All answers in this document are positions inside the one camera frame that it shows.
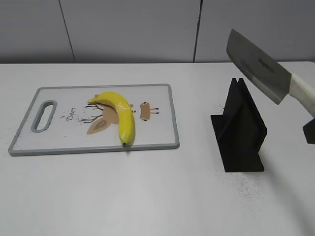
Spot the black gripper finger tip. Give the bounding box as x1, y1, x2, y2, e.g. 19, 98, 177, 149
303, 118, 315, 144

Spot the white-handled cleaver knife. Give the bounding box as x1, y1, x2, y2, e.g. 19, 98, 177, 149
226, 29, 315, 117

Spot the yellow plastic banana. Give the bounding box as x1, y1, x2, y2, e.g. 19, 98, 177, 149
88, 91, 135, 146

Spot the black knife stand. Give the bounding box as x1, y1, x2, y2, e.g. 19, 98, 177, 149
210, 78, 267, 172

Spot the white grey-rimmed cutting board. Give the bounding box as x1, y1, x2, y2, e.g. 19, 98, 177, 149
8, 84, 180, 156

